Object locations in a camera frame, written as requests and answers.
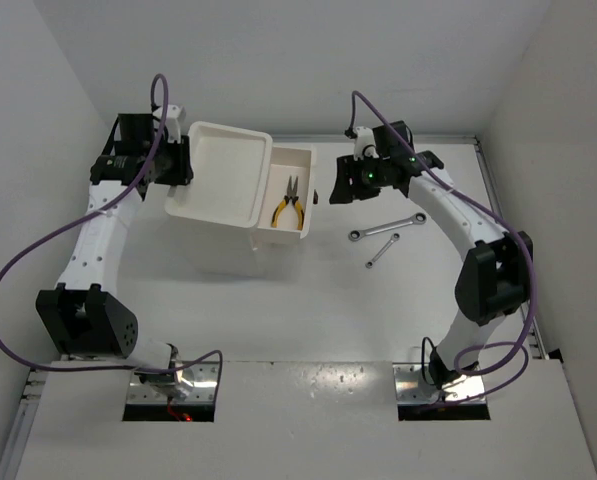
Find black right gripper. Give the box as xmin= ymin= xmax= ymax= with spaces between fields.
xmin=330 ymin=153 xmax=390 ymax=204

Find yellow needle nose pliers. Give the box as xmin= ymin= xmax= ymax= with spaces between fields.
xmin=271 ymin=175 xmax=305 ymax=231

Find white top drawer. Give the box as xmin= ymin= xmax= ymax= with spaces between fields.
xmin=254 ymin=145 xmax=316 ymax=245

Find small combination wrench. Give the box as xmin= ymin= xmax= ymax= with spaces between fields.
xmin=365 ymin=233 xmax=400 ymax=269

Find large ratchet wrench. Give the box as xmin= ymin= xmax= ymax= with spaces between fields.
xmin=348 ymin=212 xmax=427 ymax=242

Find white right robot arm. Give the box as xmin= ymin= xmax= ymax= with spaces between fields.
xmin=329 ymin=126 xmax=533 ymax=388

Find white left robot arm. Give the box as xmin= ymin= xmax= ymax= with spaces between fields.
xmin=36 ymin=105 xmax=193 ymax=373

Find white drawer cabinet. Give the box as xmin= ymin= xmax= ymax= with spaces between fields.
xmin=164 ymin=121 xmax=273 ymax=277

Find white front cover board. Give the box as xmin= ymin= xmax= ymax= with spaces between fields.
xmin=17 ymin=361 xmax=596 ymax=479

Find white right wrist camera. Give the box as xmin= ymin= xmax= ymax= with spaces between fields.
xmin=344 ymin=126 xmax=379 ymax=160

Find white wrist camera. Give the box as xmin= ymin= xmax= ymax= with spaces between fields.
xmin=152 ymin=104 xmax=186 ymax=143
xmin=344 ymin=126 xmax=379 ymax=160

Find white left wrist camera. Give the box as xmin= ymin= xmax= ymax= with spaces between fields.
xmin=152 ymin=104 xmax=186 ymax=143

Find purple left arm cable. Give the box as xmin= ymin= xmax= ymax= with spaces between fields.
xmin=0 ymin=73 xmax=223 ymax=374

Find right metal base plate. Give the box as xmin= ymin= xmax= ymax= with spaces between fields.
xmin=393 ymin=363 xmax=487 ymax=404

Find metal base plate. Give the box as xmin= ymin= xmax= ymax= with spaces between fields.
xmin=126 ymin=362 xmax=220 ymax=407
xmin=393 ymin=363 xmax=487 ymax=404

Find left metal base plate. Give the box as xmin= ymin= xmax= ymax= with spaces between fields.
xmin=126 ymin=362 xmax=220 ymax=407

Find aluminium frame rail left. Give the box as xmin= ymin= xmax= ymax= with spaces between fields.
xmin=0 ymin=369 xmax=48 ymax=480

